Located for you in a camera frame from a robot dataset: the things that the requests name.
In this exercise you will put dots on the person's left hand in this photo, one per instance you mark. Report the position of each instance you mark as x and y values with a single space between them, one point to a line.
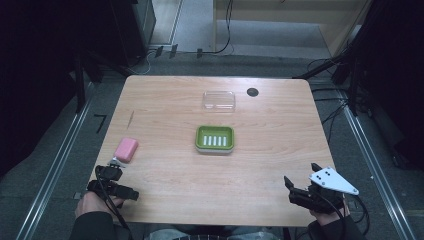
90 204

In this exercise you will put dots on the aluminium floor rail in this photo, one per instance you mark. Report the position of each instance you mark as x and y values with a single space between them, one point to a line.
378 171
55 163

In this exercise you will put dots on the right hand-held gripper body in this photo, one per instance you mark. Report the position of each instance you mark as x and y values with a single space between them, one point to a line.
330 181

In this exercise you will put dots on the dark cabinet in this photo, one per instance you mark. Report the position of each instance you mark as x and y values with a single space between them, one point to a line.
133 28

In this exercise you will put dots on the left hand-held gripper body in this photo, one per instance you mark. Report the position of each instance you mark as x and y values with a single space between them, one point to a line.
111 173

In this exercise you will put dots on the pink soap bar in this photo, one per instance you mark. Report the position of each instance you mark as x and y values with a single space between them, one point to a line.
126 150

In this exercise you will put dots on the black metal stand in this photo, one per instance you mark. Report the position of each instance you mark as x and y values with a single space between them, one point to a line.
80 83
346 71

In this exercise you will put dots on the person's right hand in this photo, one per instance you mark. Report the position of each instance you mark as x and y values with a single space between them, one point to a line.
328 218

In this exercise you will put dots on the clear plastic lid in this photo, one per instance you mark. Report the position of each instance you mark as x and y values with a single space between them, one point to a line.
219 101

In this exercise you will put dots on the green soap dish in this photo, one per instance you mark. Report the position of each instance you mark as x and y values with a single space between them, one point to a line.
214 140

